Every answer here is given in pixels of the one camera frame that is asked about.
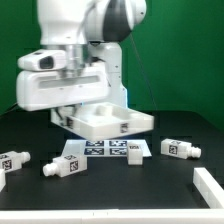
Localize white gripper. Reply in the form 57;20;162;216
16;62;109;120

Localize white square table top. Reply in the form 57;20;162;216
51;102;154;141

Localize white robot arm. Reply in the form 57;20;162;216
16;0;147;111

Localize paper sheet with markers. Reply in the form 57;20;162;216
62;139;152;157

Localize white obstacle left bar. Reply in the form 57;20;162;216
0;169;6;192

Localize white obstacle bar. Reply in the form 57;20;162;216
193;167;224;209
0;169;6;192
0;209;224;224

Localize white obstacle right bar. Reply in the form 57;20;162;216
193;167;224;209

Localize white obstacle front bar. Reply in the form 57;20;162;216
0;209;224;224

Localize black cables on table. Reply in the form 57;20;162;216
0;102;19;118

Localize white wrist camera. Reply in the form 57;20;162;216
18;49;66;71

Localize grey cable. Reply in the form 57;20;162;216
128;31;159;113

